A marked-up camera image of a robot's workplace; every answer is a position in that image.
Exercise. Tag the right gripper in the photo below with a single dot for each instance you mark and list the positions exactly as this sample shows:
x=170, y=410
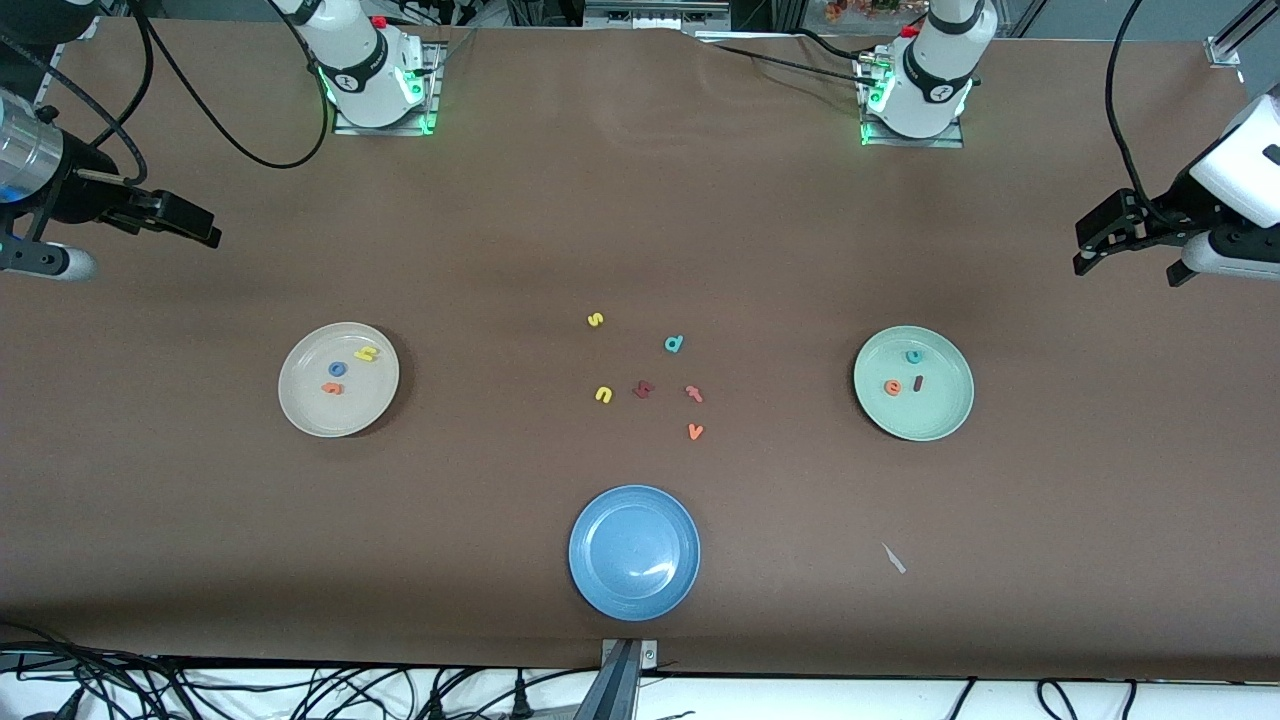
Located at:
x=82, y=187

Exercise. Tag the grey metal equipment box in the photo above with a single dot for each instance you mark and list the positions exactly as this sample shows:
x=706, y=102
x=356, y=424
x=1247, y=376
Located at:
x=650, y=15

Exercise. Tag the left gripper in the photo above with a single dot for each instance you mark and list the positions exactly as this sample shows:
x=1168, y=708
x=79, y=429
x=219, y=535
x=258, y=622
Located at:
x=1178, y=196

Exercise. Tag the orange artificial flowers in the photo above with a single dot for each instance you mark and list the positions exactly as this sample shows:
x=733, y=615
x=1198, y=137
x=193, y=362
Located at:
x=850, y=10

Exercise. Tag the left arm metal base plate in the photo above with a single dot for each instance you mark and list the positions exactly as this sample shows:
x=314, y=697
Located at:
x=950, y=142

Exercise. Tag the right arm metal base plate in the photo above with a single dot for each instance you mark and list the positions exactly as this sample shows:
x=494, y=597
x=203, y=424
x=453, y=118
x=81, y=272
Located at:
x=436, y=90

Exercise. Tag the beige round plate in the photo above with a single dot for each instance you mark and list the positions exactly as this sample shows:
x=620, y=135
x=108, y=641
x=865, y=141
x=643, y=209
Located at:
x=320, y=410

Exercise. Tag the yellow foam letter h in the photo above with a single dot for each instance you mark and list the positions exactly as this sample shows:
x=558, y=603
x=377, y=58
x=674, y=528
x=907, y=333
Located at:
x=367, y=354

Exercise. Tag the dark red letter k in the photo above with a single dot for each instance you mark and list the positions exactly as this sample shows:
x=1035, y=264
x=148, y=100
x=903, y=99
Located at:
x=643, y=390

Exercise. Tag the aluminium frame profile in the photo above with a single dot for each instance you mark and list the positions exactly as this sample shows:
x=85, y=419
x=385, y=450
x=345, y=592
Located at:
x=1222, y=50

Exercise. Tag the small white paper scrap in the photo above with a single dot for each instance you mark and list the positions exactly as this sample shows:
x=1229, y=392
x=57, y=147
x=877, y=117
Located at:
x=893, y=558

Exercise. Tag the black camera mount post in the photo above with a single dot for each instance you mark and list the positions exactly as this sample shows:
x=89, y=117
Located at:
x=612, y=695

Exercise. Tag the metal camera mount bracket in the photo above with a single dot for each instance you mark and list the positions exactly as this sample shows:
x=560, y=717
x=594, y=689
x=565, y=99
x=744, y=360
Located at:
x=648, y=655

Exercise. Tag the green round plate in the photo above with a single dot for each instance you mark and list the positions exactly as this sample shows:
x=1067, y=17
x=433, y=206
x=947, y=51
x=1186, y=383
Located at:
x=925, y=415

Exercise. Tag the blue round plate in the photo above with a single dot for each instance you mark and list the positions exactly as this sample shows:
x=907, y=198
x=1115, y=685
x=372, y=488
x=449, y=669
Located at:
x=634, y=553

